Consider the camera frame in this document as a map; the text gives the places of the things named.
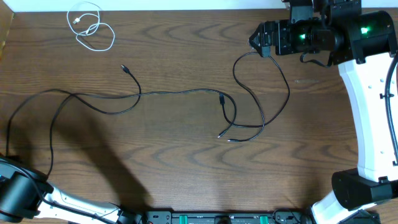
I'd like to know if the cardboard panel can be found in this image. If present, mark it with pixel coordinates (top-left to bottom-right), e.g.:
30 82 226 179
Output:
0 0 14 55

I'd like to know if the black usb cable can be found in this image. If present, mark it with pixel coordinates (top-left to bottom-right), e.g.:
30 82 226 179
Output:
219 51 291 143

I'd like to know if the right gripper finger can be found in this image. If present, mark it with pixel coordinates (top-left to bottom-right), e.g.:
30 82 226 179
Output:
249 22 274 44
250 39 272 57

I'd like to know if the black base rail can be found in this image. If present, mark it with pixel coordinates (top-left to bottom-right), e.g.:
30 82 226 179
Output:
135 209 314 224

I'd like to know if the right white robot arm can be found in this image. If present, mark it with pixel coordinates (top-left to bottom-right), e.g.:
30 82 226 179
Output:
249 0 397 223

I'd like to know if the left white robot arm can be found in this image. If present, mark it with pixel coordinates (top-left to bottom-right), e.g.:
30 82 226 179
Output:
1 156 145 224

